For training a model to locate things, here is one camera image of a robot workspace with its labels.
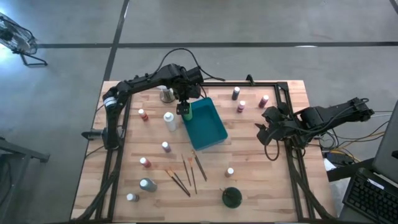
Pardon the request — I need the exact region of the white cable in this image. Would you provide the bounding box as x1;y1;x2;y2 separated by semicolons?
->
371;110;394;119

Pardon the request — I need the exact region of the grey monitor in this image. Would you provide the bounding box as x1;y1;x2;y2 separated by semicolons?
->
372;99;398;184

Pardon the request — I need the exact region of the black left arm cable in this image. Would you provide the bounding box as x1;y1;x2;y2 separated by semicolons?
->
157;47;226;82

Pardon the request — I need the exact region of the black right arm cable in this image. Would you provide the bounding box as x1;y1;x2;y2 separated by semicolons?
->
264;139;280;162

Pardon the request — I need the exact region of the large white paint bottle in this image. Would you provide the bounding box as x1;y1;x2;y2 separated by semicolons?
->
163;111;178;132

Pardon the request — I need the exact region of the white bulb table lamp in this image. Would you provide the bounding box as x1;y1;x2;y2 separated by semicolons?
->
159;85;177;104

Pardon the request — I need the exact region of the black aluminium table frame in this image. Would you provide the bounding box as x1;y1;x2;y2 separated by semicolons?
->
70;74;338;223

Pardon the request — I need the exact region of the black floor fan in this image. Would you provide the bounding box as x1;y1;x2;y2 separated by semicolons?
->
0;11;49;67

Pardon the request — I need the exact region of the black equipment stand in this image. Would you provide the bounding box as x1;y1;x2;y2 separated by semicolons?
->
0;136;50;224

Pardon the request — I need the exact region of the small maroon paint bottle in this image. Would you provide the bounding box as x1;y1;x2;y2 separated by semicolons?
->
258;94;270;109

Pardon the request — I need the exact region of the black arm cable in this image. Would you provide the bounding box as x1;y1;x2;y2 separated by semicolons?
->
157;47;226;82
264;139;280;162

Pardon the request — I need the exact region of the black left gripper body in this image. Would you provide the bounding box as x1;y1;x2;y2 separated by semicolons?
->
172;80;203;105

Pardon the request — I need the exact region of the dark green cup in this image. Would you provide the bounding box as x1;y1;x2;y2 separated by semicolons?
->
221;186;243;209

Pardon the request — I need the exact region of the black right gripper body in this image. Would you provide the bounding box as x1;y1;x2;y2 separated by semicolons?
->
273;104;301;142

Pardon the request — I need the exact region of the large grey paint bottle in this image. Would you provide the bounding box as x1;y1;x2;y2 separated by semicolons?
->
139;177;158;193

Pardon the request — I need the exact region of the black keyboard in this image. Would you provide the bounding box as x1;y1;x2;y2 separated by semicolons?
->
341;167;398;224

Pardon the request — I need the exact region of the teal plastic bin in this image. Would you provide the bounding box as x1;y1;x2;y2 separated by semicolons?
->
182;96;229;151

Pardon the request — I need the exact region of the black power adapter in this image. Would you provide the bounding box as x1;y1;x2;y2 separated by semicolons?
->
326;151;355;166

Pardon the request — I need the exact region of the yellow cable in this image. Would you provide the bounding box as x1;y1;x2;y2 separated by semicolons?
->
337;132;386;149

